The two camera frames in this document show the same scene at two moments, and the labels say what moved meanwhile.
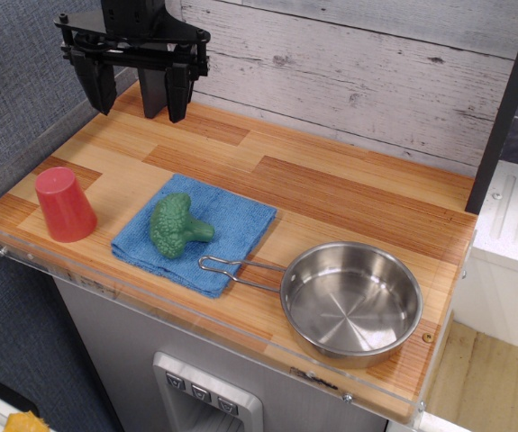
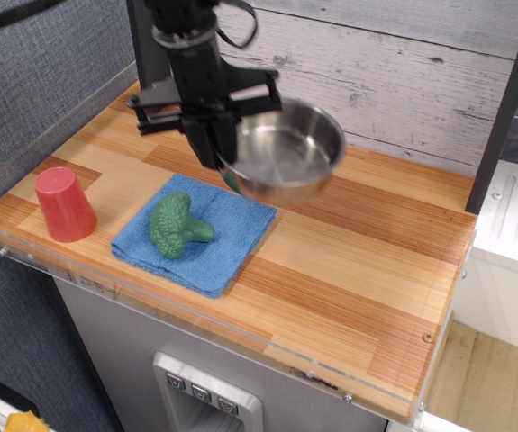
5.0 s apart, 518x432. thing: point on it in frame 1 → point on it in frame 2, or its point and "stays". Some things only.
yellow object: x=25 y=422 stays
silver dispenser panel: x=197 y=400 stays
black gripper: x=139 y=32 → x=205 y=87
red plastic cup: x=68 y=215 stays
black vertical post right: x=504 y=105 stays
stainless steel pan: x=343 y=304 → x=286 y=157
